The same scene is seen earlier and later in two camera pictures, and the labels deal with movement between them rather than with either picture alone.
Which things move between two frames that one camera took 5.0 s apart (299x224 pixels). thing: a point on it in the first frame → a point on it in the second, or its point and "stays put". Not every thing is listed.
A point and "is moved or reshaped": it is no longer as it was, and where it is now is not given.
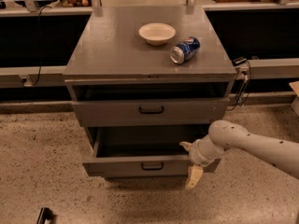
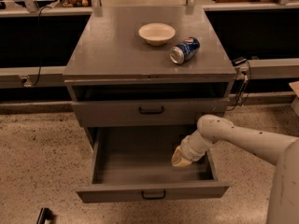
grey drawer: x=144 y=151 is moved or reshaped
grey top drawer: x=150 y=112 stays put
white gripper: x=196 y=153 → x=188 y=151
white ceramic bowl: x=157 y=34 stays put
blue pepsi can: x=185 y=50 stays put
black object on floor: x=45 y=214 stays put
